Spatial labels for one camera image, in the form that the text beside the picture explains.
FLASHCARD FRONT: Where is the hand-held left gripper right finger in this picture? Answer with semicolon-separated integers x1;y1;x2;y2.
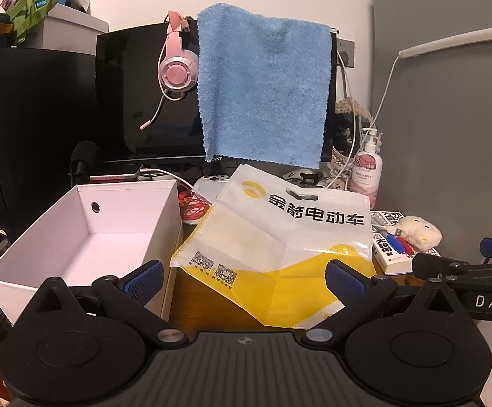
301;260;477;344

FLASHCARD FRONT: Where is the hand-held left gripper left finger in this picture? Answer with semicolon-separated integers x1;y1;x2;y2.
15;260;189;348

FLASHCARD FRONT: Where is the white cardboard drawer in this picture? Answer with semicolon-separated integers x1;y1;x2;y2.
0;179;184;325

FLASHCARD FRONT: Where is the white and yellow printed bag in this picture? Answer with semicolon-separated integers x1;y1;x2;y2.
170;164;376;330

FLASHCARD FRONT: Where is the cream plush toy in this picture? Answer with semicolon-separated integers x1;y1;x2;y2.
397;216;442;250

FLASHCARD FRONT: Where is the blue marker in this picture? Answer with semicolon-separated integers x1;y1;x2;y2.
383;231;405;256

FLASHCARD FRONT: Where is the silver tablet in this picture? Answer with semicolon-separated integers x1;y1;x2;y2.
89;163;145;184

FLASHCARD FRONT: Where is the pink lotion pump bottle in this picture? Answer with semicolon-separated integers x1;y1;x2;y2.
348;128;383;199

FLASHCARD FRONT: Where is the grey refrigerator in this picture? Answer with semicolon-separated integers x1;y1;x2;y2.
371;0;492;264

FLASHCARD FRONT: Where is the black microphone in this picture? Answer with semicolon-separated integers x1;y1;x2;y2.
68;140;102;185

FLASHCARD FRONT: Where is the woven basket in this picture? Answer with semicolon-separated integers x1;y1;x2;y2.
333;97;382;183

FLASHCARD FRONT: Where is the black computer tower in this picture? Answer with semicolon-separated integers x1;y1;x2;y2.
0;47;102;230

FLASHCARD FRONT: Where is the black monitor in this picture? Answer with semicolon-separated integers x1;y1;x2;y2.
95;19;340;166

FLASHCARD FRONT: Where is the white light bar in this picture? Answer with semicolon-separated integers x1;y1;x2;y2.
398;26;492;59

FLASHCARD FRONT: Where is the pink headset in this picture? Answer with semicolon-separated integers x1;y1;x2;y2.
140;11;200;131

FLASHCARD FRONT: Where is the blue towel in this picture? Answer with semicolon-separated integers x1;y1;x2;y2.
196;3;333;169

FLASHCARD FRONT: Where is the red cable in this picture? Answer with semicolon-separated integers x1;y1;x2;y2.
179;189;213;221

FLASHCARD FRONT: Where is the white light bar cable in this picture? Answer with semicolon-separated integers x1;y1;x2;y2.
326;53;401;189

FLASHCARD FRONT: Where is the white socket cable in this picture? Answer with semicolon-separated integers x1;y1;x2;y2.
337;51;363;179

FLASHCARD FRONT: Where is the wall socket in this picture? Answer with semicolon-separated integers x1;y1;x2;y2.
337;38;355;70

